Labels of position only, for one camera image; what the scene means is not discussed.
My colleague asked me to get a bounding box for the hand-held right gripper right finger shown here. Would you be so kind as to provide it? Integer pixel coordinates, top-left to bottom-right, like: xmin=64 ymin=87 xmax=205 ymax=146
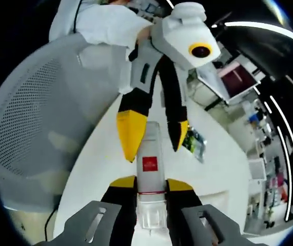
xmin=165 ymin=178 xmax=252 ymax=246

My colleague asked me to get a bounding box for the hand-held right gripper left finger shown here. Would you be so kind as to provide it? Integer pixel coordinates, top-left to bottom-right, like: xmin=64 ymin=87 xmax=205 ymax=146
xmin=36 ymin=175 xmax=138 ymax=246

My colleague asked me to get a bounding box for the dark green skincare sachet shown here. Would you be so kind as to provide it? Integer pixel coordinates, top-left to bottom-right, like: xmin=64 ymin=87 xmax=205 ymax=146
xmin=182 ymin=127 xmax=201 ymax=154

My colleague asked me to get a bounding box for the white red-label skincare bottle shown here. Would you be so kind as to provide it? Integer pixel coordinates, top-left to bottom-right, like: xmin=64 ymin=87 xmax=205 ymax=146
xmin=135 ymin=121 xmax=168 ymax=230

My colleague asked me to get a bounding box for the silver green skincare sachet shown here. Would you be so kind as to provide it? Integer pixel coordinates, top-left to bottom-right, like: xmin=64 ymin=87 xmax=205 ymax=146
xmin=193 ymin=138 xmax=208 ymax=164

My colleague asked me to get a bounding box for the person's left hand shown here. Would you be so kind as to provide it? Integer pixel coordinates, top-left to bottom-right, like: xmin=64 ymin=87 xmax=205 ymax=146
xmin=136 ymin=25 xmax=154 ymax=51

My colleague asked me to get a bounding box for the white desk with black legs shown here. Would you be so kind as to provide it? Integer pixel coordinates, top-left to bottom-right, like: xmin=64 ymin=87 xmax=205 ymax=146
xmin=187 ymin=61 xmax=230 ymax=111

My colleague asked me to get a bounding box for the large display screen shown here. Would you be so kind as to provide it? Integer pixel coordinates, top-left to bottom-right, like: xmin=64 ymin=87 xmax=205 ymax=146
xmin=219 ymin=63 xmax=261 ymax=99

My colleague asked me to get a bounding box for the white mesh chair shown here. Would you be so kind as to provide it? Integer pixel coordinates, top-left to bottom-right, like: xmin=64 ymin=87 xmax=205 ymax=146
xmin=248 ymin=157 xmax=267 ymax=181

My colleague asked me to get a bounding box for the grey mesh office chair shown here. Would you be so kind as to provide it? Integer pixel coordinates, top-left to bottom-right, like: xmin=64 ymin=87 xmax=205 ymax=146
xmin=0 ymin=33 xmax=123 ymax=213

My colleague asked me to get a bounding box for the black cable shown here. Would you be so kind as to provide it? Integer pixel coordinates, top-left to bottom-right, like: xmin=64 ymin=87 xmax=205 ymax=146
xmin=71 ymin=0 xmax=83 ymax=34
xmin=44 ymin=207 xmax=60 ymax=242

